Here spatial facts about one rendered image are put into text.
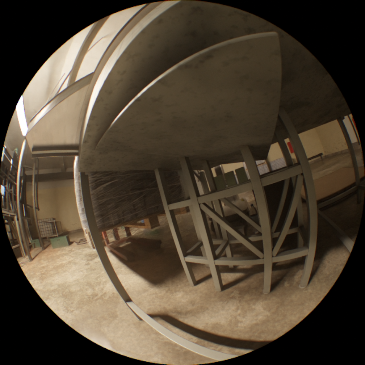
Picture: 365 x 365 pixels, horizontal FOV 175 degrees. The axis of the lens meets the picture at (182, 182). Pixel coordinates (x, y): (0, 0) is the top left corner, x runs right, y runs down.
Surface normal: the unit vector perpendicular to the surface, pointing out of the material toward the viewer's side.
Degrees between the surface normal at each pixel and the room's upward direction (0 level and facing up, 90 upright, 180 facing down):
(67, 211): 90
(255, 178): 90
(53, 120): 180
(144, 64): 180
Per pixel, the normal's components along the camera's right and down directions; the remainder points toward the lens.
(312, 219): -0.61, 0.07
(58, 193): 0.74, -0.29
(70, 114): 0.27, 0.95
